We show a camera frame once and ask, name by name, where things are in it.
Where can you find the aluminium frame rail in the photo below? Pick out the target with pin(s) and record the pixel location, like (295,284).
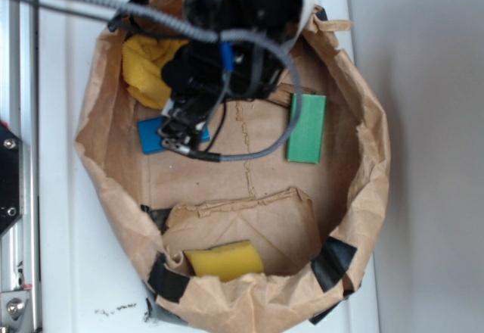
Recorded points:
(21,297)

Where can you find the yellow sponge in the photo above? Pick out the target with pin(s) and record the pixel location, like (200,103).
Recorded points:
(227,262)

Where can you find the blue rectangular block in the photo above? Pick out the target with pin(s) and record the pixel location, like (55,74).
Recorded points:
(150,138)

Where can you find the green rectangular block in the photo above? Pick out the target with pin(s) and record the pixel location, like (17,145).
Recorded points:
(305,142)

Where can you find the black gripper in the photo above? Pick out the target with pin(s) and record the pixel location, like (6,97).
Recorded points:
(202,77)

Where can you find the yellow cloth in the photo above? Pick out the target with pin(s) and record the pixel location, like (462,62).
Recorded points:
(143,59)

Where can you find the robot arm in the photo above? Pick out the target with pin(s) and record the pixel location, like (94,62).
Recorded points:
(272,24)

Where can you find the brown paper bag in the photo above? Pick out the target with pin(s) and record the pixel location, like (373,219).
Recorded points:
(313,225)

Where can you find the black mounting bracket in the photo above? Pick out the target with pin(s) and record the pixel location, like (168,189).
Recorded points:
(10,170)

